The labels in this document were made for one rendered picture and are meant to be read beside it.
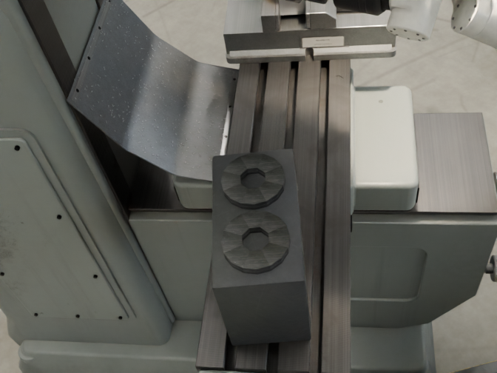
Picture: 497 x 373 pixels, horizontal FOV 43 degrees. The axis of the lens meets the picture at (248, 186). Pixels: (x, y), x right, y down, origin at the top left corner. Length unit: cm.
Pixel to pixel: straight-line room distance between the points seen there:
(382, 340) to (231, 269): 101
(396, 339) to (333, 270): 78
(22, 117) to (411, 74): 183
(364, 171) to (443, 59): 152
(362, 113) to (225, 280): 66
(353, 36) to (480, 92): 137
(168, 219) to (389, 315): 66
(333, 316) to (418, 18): 45
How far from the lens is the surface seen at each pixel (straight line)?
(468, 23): 101
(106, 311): 169
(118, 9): 135
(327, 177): 112
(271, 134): 119
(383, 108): 138
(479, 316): 207
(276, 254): 80
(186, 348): 181
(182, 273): 159
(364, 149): 130
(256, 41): 132
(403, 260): 149
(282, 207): 86
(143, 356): 183
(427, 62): 272
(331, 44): 132
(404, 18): 96
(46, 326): 188
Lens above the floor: 183
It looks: 53 degrees down
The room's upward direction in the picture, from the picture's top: 11 degrees counter-clockwise
